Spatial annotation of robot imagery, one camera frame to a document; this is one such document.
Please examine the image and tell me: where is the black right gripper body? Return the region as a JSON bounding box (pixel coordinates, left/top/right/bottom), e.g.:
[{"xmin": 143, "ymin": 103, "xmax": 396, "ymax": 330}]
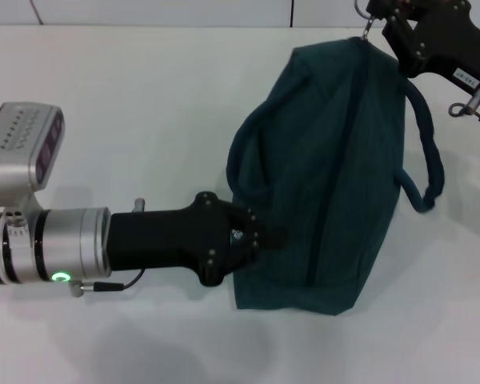
[{"xmin": 407, "ymin": 0, "xmax": 480, "ymax": 94}]

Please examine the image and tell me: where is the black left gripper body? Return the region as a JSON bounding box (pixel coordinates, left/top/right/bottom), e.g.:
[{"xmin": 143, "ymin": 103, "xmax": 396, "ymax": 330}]
[{"xmin": 106, "ymin": 190, "xmax": 241, "ymax": 288}]

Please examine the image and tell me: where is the dark teal insulated lunch bag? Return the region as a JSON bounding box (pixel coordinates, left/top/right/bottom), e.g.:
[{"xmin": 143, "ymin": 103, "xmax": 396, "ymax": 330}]
[{"xmin": 226, "ymin": 3, "xmax": 446, "ymax": 317}]

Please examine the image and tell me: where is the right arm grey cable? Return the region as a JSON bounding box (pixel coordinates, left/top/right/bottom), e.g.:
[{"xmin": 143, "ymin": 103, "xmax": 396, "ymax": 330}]
[{"xmin": 448, "ymin": 86, "xmax": 480, "ymax": 135}]

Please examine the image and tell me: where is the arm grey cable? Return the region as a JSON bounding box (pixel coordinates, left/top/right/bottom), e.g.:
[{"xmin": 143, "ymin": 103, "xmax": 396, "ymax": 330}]
[
  {"xmin": 448, "ymin": 86, "xmax": 480, "ymax": 135},
  {"xmin": 70, "ymin": 268, "xmax": 147, "ymax": 298}
]

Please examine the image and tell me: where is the left arm grey cable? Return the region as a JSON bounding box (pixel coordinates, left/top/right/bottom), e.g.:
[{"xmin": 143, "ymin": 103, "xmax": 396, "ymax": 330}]
[{"xmin": 70, "ymin": 268, "xmax": 147, "ymax": 298}]

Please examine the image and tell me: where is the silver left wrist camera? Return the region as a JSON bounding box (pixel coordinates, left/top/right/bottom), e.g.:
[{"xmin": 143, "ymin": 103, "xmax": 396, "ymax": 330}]
[{"xmin": 0, "ymin": 102, "xmax": 66, "ymax": 211}]

